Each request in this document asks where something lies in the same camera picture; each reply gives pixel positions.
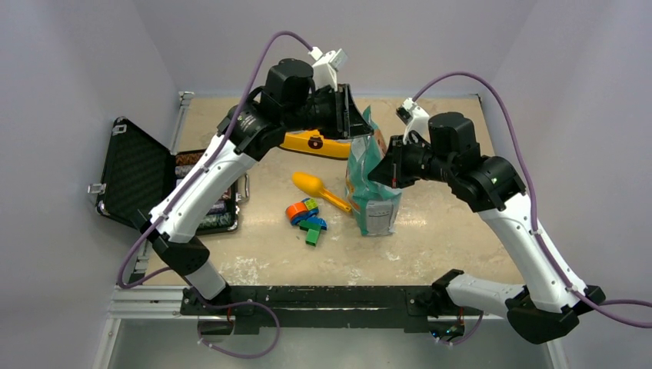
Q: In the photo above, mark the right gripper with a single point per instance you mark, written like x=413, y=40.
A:
x=390, y=171

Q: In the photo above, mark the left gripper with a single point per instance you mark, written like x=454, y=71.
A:
x=347, y=121

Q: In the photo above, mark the green dog food bag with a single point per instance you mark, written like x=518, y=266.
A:
x=374, y=206

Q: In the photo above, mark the yellow plastic scoop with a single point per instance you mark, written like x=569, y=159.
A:
x=314, y=187

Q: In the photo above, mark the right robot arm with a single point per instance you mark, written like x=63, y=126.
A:
x=552, y=298

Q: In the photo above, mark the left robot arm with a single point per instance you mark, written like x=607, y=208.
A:
x=296, y=96

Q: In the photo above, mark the yellow double pet bowl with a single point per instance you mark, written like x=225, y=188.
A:
x=313, y=143

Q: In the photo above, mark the blue toy brick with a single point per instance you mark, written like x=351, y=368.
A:
x=318, y=221

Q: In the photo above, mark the green toy brick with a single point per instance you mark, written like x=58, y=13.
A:
x=313, y=232

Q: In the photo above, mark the orange blue toy truck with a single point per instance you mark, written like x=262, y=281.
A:
x=302, y=210

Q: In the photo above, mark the black poker chip case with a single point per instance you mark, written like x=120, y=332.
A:
x=139, y=172

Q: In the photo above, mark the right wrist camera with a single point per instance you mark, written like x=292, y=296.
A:
x=415, y=119

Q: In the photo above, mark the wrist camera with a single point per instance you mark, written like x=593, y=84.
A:
x=326, y=66
x=415, y=119

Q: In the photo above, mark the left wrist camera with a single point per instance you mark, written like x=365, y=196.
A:
x=326, y=66

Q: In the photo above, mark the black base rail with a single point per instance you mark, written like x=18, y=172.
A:
x=249, y=308

